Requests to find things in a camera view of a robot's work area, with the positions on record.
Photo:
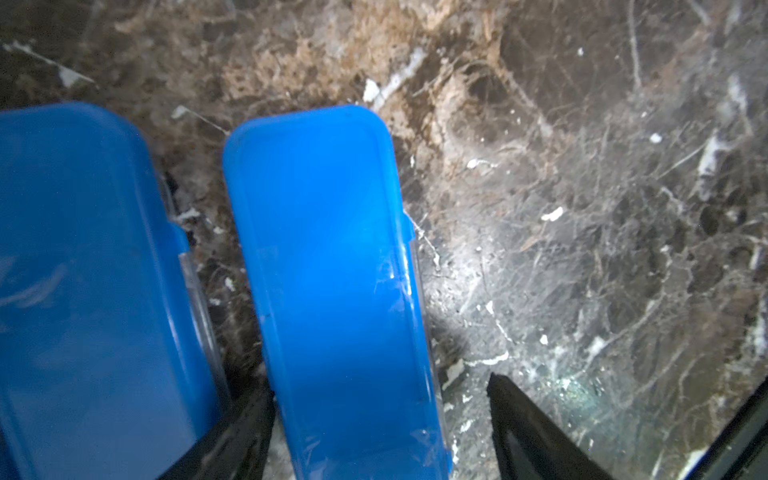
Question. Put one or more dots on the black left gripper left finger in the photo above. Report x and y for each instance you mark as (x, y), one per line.
(237, 446)

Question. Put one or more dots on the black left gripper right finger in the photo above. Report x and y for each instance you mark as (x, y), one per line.
(527, 443)

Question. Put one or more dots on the blue compass case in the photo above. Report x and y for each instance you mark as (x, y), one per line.
(104, 374)
(327, 244)

